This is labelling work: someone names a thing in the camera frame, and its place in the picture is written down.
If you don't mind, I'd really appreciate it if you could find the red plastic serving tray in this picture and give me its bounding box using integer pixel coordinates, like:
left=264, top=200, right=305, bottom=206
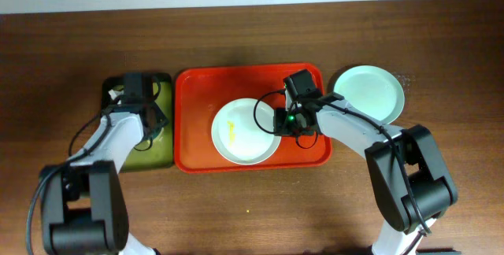
left=173, top=62, right=332, bottom=173

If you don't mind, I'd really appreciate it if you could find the pale green plate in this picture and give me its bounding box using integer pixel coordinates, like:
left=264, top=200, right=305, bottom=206
left=333, top=65, right=406, bottom=124

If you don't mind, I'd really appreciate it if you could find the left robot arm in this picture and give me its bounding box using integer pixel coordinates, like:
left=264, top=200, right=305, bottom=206
left=25, top=98, right=168, bottom=254

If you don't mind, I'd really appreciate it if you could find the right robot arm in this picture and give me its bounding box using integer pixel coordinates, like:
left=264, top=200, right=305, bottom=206
left=273, top=94, right=458, bottom=254

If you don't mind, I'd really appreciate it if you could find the white plate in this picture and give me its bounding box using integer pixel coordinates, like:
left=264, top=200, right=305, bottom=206
left=210, top=98, right=281, bottom=165

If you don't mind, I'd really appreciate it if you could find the black tray with green liner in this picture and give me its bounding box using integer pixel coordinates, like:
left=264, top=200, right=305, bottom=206
left=120, top=72, right=173, bottom=172

